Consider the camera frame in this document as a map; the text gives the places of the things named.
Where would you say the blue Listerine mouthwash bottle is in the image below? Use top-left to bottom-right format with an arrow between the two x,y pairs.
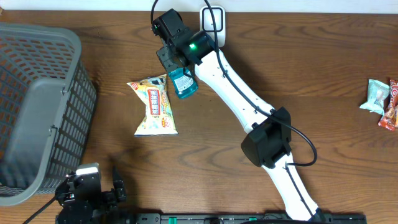
169,67 -> 198,99

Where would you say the yellow snack chip bag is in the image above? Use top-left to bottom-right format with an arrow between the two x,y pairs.
127,74 -> 178,136

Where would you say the mint green wipes pack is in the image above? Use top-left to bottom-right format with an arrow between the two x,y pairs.
359,79 -> 390,116

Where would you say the red brown snack bar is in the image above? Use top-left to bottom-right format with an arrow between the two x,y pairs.
378,80 -> 397,131

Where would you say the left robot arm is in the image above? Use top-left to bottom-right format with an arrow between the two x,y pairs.
55,163 -> 136,224

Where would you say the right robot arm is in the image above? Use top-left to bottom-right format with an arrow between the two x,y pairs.
151,9 -> 323,222

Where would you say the white barcode scanner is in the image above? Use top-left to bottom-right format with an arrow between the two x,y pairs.
200,6 -> 226,47

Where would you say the grey plastic shopping basket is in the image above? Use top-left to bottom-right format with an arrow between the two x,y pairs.
1,22 -> 97,207

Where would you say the left camera cable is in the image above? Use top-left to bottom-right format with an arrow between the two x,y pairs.
21,195 -> 58,224

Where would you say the camera cable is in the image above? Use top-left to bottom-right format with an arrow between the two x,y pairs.
150,0 -> 318,218
21,195 -> 58,224

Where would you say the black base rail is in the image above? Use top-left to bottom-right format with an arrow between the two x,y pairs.
131,213 -> 368,224

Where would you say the right camera cable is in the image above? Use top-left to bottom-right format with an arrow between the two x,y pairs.
150,0 -> 318,218

